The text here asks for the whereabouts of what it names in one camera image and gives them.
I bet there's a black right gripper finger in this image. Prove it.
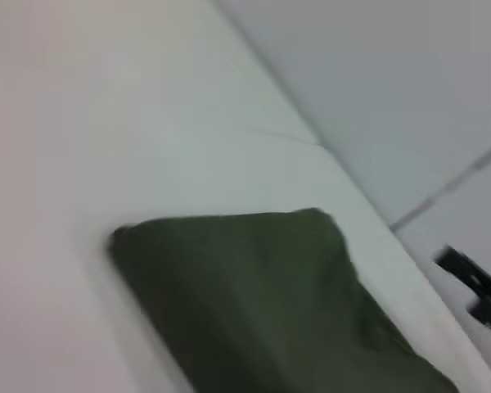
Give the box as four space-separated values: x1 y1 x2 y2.
432 244 491 341

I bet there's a dark green FREE t-shirt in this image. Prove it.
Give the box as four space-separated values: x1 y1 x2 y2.
107 207 462 393

